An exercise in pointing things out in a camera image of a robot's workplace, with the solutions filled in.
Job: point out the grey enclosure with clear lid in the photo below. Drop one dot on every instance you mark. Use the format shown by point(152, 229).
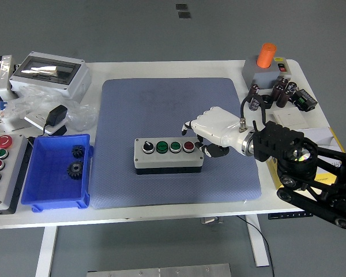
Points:
point(72, 83)

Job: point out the white wall socket panel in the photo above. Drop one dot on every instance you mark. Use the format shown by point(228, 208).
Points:
point(34, 119)

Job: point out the grey switch box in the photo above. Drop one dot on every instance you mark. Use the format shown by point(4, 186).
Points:
point(261, 76)

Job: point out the black table control panel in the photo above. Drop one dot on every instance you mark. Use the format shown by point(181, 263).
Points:
point(285, 216)

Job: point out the white wall switch panel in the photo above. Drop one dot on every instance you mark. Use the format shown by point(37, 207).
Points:
point(291, 118)

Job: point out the grey metal plate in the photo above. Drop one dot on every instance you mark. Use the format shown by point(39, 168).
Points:
point(161, 271)

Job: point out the black and white device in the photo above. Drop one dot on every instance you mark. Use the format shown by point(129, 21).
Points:
point(4, 75)

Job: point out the dark floor plate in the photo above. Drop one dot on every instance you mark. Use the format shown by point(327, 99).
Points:
point(181, 7)
point(184, 15)

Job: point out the black power adapter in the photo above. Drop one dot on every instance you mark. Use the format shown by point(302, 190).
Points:
point(56, 115)

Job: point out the clear plastic bag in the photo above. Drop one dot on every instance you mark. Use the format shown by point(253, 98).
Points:
point(80, 116)

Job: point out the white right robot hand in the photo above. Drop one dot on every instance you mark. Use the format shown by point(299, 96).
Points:
point(217, 125)

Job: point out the grey five-button control box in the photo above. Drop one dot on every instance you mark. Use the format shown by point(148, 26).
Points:
point(8, 173)

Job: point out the grey four-button control box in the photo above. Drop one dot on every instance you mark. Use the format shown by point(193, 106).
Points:
point(167, 163)

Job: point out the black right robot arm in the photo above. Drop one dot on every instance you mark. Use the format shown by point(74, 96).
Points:
point(282, 141)

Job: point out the small black bevel gear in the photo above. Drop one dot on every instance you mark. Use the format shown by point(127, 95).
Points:
point(78, 151)

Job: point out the white breaker with blue lever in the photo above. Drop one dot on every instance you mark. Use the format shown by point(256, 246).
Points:
point(5, 121)

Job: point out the blue plastic bin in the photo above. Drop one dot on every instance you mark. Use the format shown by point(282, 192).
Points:
point(49, 184)

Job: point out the white table leg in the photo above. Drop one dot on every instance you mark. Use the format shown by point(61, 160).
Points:
point(46, 251)
point(258, 248)

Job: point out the large black bevel gear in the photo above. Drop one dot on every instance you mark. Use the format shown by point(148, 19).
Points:
point(75, 170)

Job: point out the black module with green terminal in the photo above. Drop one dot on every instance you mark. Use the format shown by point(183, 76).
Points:
point(304, 101)

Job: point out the yellow and white cardboard box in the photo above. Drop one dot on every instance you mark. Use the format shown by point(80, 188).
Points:
point(320, 134)

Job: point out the black capacitor with silver top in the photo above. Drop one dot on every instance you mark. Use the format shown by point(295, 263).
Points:
point(255, 104)

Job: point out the metal bracket under table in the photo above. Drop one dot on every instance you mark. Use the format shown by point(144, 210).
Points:
point(212, 220)

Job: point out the grey-blue textured mat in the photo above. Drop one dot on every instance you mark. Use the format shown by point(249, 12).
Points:
point(150, 109)

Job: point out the orange cylinder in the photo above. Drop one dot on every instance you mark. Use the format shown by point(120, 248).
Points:
point(265, 56)

